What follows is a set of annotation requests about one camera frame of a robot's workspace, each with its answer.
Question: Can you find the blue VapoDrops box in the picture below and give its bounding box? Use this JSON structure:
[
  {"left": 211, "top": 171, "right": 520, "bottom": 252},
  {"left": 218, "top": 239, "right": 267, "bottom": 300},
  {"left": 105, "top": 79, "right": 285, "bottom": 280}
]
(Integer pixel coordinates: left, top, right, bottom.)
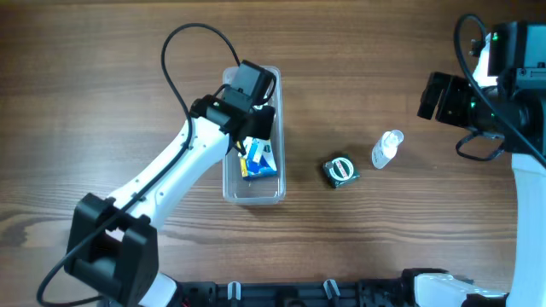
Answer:
[{"left": 239, "top": 140, "right": 277, "bottom": 181}]

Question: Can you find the small white bottle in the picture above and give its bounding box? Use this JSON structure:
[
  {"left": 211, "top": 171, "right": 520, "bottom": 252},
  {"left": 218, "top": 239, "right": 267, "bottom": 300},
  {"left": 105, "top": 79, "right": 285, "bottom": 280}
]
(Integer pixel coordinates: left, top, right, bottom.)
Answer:
[{"left": 371, "top": 130, "right": 404, "bottom": 169}]

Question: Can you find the green square packet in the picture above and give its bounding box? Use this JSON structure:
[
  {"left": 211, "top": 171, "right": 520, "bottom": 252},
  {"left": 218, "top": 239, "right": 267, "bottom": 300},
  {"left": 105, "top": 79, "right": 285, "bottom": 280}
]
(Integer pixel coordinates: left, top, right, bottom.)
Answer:
[{"left": 322, "top": 154, "right": 360, "bottom": 188}]

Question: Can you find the white Panadol box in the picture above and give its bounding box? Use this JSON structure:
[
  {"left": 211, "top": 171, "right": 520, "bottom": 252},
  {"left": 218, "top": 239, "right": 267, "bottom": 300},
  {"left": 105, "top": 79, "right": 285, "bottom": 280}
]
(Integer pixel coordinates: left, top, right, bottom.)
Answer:
[{"left": 243, "top": 136, "right": 265, "bottom": 164}]

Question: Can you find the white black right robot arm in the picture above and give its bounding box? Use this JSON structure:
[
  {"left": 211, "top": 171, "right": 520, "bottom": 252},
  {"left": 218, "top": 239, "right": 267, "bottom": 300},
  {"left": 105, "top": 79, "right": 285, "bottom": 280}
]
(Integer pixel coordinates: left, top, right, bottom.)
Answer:
[{"left": 404, "top": 14, "right": 545, "bottom": 306}]

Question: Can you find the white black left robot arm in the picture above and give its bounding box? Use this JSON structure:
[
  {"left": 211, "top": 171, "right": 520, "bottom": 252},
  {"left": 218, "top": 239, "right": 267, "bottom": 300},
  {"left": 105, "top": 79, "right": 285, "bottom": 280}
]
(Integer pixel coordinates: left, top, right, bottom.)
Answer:
[{"left": 58, "top": 85, "right": 282, "bottom": 306}]

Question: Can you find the clear plastic container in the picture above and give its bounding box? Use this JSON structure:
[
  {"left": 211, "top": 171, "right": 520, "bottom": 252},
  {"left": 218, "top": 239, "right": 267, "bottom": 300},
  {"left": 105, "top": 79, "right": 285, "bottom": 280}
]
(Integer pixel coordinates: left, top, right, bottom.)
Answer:
[{"left": 223, "top": 66, "right": 287, "bottom": 206}]

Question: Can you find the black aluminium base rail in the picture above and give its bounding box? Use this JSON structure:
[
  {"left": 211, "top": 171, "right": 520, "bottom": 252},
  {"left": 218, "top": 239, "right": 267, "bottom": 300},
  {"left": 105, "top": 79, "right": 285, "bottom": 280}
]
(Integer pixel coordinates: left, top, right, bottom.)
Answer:
[{"left": 170, "top": 279, "right": 474, "bottom": 307}]

